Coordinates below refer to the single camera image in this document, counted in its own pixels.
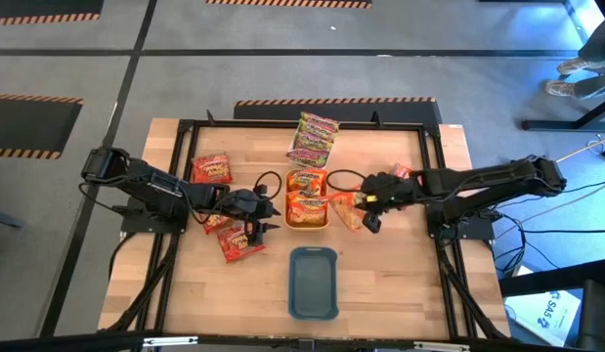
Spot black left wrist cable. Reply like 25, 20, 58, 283
252, 170, 283, 199

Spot yellow plastic tray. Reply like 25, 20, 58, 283
283, 167, 331, 231

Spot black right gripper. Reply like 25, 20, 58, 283
360, 173, 406, 235

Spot dark grey floor object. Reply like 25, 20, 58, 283
0, 209, 25, 231

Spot black rig crossbar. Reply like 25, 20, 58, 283
0, 330, 605, 352

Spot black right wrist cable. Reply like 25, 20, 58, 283
325, 168, 367, 194

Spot tan floor cable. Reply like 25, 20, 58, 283
555, 145, 605, 165

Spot black hazard-striped floor mat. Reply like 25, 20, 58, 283
0, 0, 106, 27
205, 0, 373, 10
233, 96, 443, 126
0, 93, 84, 160

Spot person's foot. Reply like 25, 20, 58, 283
543, 79, 580, 99
556, 57, 605, 76

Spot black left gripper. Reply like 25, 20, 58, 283
223, 189, 282, 247

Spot orange Maruchan ramen pack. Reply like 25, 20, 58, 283
328, 189, 367, 233
285, 167, 328, 193
285, 189, 329, 229

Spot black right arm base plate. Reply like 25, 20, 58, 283
431, 202, 497, 242

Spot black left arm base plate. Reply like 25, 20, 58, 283
110, 195, 192, 235

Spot white printed paper bag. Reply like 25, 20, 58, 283
504, 289, 583, 348

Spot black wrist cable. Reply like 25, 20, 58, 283
252, 170, 283, 199
325, 168, 367, 194

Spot green Maruchan ramen pack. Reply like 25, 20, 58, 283
285, 146, 331, 170
300, 110, 340, 131
297, 120, 338, 141

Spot coiled black floor cable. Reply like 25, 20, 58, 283
492, 209, 562, 276

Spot black metal table frame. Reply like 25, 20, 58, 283
106, 110, 512, 343

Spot silver rail bracket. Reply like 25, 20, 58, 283
412, 340, 470, 352
143, 335, 199, 348

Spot black desk frame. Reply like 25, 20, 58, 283
520, 0, 605, 133

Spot dark grey box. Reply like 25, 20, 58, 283
578, 278, 605, 352

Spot straight black floor cable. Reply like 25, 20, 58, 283
521, 228, 605, 235

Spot person's leg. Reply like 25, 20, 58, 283
578, 19, 605, 65
573, 70, 605, 102

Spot long black floor cable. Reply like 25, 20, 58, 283
497, 178, 605, 211

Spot black table leg beam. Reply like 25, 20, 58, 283
497, 257, 605, 298

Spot teal plastic tray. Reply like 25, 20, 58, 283
286, 245, 340, 323

